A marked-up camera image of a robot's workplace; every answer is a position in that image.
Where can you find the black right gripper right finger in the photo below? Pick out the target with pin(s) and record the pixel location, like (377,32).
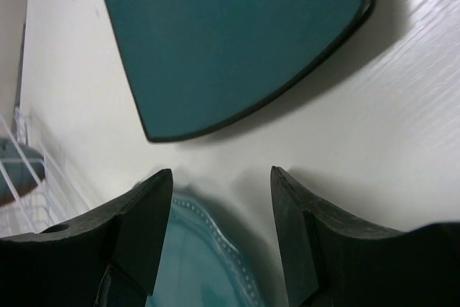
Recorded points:
(331,257)

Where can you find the teal square plate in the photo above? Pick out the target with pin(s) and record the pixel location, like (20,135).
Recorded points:
(197,66)

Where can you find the blue round floral plate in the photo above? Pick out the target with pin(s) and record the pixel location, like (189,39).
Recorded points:
(16,169)

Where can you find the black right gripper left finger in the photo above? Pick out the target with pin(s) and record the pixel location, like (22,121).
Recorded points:
(108,256)

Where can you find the teal scalloped round plate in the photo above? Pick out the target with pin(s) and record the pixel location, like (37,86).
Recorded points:
(200,265)

